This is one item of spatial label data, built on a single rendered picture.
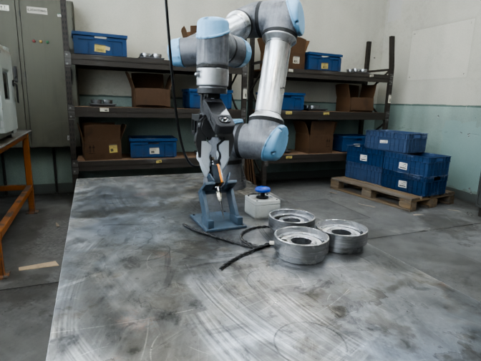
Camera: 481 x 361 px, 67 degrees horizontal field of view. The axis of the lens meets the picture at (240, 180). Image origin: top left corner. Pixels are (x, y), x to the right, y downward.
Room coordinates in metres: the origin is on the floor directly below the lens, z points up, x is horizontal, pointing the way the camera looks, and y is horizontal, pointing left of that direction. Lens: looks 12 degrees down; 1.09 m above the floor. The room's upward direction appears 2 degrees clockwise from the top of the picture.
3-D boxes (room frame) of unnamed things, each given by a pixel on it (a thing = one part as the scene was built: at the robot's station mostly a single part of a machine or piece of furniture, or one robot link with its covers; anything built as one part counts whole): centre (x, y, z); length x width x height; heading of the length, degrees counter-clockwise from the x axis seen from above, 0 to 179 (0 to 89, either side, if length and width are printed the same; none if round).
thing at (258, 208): (0.94, -0.06, 0.82); 0.08 x 0.07 x 0.05; 22
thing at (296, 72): (5.07, -1.05, 1.00); 1.92 x 0.57 x 2.00; 112
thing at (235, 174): (1.25, 0.05, 0.85); 0.15 x 0.15 x 0.10
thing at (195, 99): (4.47, 0.43, 1.11); 0.52 x 0.38 x 0.22; 112
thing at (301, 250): (0.67, -0.12, 0.82); 0.10 x 0.10 x 0.04
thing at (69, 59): (4.26, 0.94, 1.00); 1.92 x 0.57 x 2.00; 112
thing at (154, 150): (4.22, 1.03, 0.56); 0.52 x 0.38 x 0.22; 109
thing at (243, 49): (1.00, 0.05, 1.22); 0.11 x 0.11 x 0.08; 65
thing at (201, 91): (0.90, 0.08, 1.06); 0.09 x 0.08 x 0.12; 25
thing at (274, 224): (0.80, -0.12, 0.82); 0.10 x 0.10 x 0.04
